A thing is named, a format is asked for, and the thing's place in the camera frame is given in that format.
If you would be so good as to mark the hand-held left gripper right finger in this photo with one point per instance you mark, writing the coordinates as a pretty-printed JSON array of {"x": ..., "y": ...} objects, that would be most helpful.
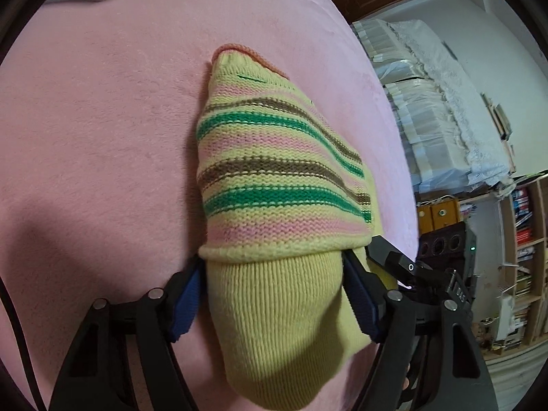
[{"x": 361, "y": 304}]

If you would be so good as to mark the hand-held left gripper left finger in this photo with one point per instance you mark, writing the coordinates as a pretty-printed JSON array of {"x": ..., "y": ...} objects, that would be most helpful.
[{"x": 188, "y": 304}]

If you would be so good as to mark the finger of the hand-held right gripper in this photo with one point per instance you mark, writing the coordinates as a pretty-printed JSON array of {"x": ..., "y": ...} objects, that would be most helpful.
[{"x": 391, "y": 259}]

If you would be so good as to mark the yellow striped knit sock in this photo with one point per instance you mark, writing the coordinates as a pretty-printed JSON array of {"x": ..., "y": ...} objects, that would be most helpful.
[{"x": 278, "y": 180}]

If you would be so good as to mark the yellow wooden box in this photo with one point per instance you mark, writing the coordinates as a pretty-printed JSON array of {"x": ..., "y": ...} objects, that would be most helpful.
[
  {"x": 424, "y": 220},
  {"x": 445, "y": 214}
]

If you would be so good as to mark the wooden bookshelf with books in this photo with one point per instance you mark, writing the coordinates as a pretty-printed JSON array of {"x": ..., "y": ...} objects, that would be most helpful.
[{"x": 522, "y": 244}]

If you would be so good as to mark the furniture under white lace cover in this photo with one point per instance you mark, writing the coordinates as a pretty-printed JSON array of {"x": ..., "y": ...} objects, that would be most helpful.
[{"x": 428, "y": 107}]

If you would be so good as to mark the pink fleece blanket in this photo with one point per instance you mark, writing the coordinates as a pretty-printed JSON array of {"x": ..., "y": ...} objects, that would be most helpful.
[{"x": 107, "y": 137}]

